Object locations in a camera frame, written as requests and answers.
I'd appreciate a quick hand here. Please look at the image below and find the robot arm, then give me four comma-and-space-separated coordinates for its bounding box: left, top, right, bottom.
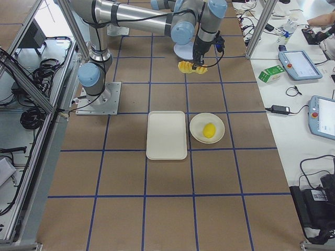
69, 1, 227, 113

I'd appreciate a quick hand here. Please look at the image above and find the blue plate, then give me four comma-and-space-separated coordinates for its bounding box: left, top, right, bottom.
173, 42, 194, 61

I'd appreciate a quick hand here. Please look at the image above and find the plastic water bottle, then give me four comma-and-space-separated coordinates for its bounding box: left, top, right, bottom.
276, 15, 298, 45

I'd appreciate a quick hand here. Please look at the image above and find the person forearm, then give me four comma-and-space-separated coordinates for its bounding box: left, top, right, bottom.
307, 12, 335, 27

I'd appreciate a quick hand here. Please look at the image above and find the white round plate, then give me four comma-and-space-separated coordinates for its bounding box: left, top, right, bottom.
189, 113, 225, 144

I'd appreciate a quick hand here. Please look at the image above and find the white rectangular tray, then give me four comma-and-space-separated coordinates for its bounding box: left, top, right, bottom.
146, 111, 187, 160

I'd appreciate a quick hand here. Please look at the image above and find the yellow sliced bread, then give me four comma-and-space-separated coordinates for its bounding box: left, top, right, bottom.
177, 61, 208, 75

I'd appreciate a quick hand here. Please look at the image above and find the black power adapter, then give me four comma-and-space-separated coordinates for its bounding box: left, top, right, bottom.
271, 105, 291, 115

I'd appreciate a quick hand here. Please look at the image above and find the aluminium frame post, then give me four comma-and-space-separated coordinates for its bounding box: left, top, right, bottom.
245, 0, 277, 59

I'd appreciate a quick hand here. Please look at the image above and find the green white box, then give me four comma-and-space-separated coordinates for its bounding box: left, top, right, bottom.
258, 65, 285, 83

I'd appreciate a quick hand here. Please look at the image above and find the far teach pendant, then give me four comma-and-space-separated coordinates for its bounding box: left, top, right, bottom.
278, 50, 322, 81

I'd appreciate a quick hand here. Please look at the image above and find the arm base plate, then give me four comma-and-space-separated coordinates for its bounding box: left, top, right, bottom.
75, 82, 121, 116
107, 24, 129, 37

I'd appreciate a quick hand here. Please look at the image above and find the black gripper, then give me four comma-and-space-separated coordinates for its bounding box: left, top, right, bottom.
192, 31, 225, 70

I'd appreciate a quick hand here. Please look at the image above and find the yellow lemon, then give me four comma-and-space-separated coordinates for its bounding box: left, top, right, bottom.
203, 123, 216, 139

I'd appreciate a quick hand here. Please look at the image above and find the near teach pendant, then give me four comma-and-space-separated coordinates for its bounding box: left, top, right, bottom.
308, 95, 334, 140

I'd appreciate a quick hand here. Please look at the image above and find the teach pendant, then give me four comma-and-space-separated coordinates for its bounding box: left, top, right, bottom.
278, 50, 322, 81
308, 95, 334, 140

